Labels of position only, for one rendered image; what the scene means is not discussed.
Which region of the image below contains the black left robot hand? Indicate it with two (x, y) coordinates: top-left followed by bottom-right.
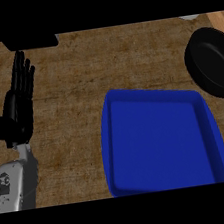
(0, 48), (47, 151)

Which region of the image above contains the blue tray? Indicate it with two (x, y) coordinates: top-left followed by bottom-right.
(93, 74), (224, 199)

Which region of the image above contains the black pot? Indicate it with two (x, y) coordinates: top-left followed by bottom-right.
(179, 24), (224, 104)

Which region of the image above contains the pale grey object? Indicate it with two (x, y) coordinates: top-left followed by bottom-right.
(178, 13), (201, 23)

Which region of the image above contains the black appliance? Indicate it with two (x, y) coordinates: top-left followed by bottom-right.
(1, 33), (59, 55)

